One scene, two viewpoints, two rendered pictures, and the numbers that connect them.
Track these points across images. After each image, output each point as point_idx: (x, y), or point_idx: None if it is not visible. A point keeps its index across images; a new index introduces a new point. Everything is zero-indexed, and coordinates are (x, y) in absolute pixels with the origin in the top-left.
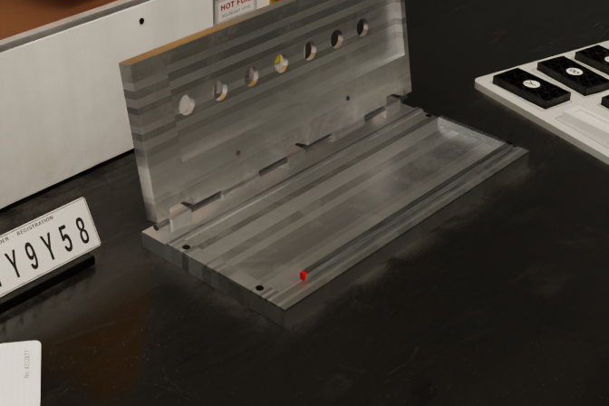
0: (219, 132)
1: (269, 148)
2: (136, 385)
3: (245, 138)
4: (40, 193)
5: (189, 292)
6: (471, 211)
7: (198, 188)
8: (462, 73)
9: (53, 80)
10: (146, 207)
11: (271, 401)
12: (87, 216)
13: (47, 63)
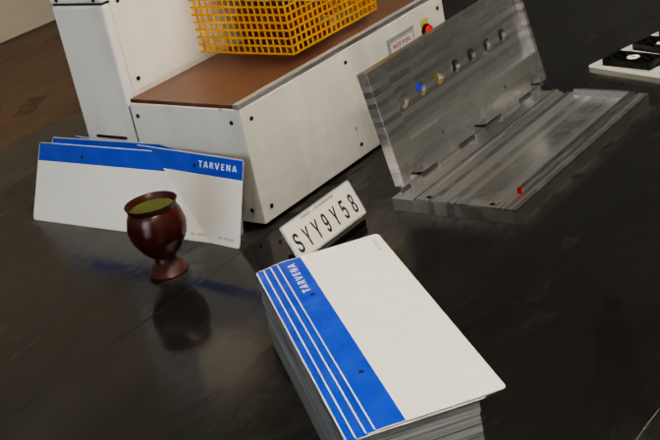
0: (427, 119)
1: (462, 127)
2: (433, 273)
3: (445, 121)
4: (302, 201)
5: (442, 223)
6: (620, 138)
7: (423, 159)
8: (577, 66)
9: (300, 112)
10: (393, 177)
11: (528, 258)
12: (353, 192)
13: (294, 100)
